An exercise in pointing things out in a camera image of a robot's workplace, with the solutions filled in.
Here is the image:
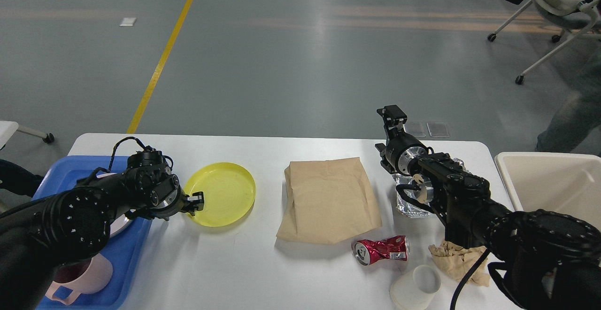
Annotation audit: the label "yellow plate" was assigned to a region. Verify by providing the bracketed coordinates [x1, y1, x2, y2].
[184, 162, 257, 227]

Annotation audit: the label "pink mug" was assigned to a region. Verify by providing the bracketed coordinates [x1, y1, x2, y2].
[45, 254, 114, 305]

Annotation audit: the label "white chair leg with caster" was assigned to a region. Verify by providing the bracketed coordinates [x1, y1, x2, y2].
[0, 120, 54, 149]

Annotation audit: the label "white office chair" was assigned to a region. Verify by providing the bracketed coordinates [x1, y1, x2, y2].
[487, 0, 600, 85]

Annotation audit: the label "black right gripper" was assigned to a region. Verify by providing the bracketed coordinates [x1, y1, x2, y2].
[374, 105, 429, 175]

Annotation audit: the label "blue plastic tray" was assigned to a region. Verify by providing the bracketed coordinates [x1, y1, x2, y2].
[34, 155, 152, 310]

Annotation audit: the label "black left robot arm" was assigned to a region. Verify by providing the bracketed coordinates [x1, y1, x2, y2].
[1, 141, 204, 310]

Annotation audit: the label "beige plastic bin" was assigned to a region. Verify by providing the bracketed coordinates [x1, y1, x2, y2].
[494, 152, 601, 229]

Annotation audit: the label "floor outlet plates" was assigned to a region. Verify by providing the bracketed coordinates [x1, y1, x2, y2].
[404, 122, 451, 138]

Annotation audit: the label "brown paper bag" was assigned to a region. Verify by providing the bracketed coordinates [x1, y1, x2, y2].
[276, 157, 382, 244]

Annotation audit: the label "aluminium foil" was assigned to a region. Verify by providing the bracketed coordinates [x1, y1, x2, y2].
[392, 158, 466, 218]

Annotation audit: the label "crumpled brown napkin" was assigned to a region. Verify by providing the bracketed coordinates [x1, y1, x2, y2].
[428, 240, 490, 287]

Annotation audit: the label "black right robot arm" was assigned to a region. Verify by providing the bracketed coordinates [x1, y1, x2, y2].
[376, 105, 601, 310]

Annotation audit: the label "crushed red soda can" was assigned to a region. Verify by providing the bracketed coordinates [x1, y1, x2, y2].
[351, 235, 410, 266]

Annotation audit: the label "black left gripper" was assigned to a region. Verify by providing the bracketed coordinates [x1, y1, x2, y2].
[150, 186, 205, 220]

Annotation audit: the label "person in jeans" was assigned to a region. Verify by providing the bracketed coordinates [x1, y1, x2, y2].
[535, 55, 601, 153]

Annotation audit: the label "white paper cup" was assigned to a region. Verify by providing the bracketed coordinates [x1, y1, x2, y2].
[389, 265, 441, 310]

